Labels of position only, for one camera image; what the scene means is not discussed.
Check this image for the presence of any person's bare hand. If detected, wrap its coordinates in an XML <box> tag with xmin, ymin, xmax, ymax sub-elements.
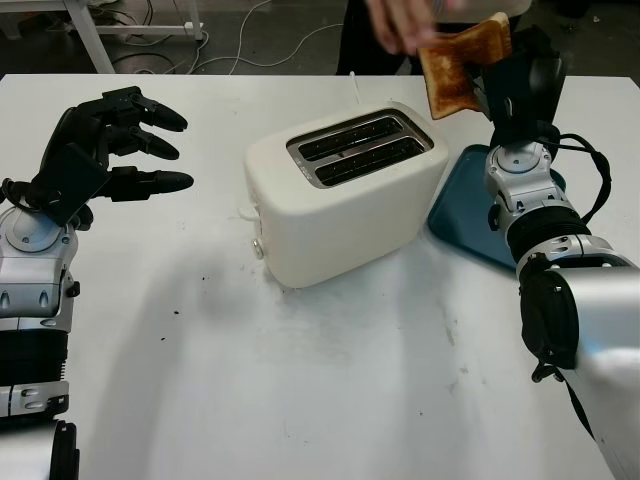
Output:
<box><xmin>363</xmin><ymin>0</ymin><xmax>454</xmax><ymax>56</ymax></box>

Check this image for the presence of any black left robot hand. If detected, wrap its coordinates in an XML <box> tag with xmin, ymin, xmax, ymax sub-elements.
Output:
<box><xmin>37</xmin><ymin>85</ymin><xmax>195</xmax><ymax>232</ymax></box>

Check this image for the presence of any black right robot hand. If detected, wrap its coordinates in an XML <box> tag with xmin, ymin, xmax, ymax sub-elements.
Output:
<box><xmin>469</xmin><ymin>24</ymin><xmax>569</xmax><ymax>146</ymax></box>

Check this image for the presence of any browned toast slice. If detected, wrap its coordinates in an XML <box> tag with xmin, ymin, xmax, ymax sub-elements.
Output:
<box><xmin>417</xmin><ymin>12</ymin><xmax>514</xmax><ymax>120</ymax></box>

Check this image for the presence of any person in black trousers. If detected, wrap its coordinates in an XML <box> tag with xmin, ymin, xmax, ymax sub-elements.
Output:
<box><xmin>337</xmin><ymin>0</ymin><xmax>532</xmax><ymax>76</ymax></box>

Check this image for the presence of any cream white two-slot toaster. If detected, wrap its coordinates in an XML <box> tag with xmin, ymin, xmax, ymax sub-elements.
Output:
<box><xmin>238</xmin><ymin>102</ymin><xmax>450</xmax><ymax>290</ymax></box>

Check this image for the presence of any blue plastic tray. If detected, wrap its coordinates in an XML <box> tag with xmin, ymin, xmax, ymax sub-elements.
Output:
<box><xmin>427</xmin><ymin>143</ymin><xmax>569</xmax><ymax>274</ymax></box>

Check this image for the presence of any white desk frame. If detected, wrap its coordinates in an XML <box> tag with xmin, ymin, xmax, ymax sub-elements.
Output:
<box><xmin>0</xmin><ymin>0</ymin><xmax>209</xmax><ymax>76</ymax></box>

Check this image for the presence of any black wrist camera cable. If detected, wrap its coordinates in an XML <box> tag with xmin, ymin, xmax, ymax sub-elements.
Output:
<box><xmin>547</xmin><ymin>130</ymin><xmax>614</xmax><ymax>224</ymax></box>
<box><xmin>0</xmin><ymin>177</ymin><xmax>44</xmax><ymax>210</ymax></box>

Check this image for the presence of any white floor cable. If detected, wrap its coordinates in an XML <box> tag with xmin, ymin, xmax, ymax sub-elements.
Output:
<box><xmin>192</xmin><ymin>0</ymin><xmax>346</xmax><ymax>75</ymax></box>

